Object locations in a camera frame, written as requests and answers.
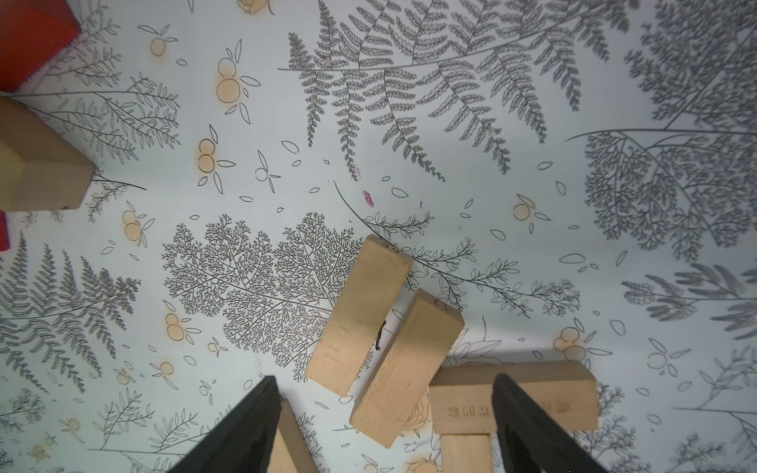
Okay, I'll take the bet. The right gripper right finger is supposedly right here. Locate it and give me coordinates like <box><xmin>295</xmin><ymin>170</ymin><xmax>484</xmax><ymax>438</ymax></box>
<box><xmin>492</xmin><ymin>374</ymin><xmax>606</xmax><ymax>473</ymax></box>

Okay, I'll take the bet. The wooden block top horizontal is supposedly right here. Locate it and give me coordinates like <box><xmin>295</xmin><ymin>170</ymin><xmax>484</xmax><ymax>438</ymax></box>
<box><xmin>429</xmin><ymin>362</ymin><xmax>599</xmax><ymax>435</ymax></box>

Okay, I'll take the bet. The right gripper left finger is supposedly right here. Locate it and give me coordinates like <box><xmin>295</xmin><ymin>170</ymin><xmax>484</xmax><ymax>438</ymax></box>
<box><xmin>171</xmin><ymin>376</ymin><xmax>281</xmax><ymax>473</ymax></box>

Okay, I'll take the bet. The red block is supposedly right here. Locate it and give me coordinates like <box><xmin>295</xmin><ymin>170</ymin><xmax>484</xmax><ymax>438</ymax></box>
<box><xmin>0</xmin><ymin>212</ymin><xmax>10</xmax><ymax>252</ymax></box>
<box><xmin>1</xmin><ymin>0</ymin><xmax>81</xmax><ymax>92</ymax></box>

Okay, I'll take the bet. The wooden block bottom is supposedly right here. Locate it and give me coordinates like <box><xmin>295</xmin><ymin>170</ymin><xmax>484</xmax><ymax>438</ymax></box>
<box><xmin>267</xmin><ymin>399</ymin><xmax>317</xmax><ymax>473</ymax></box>

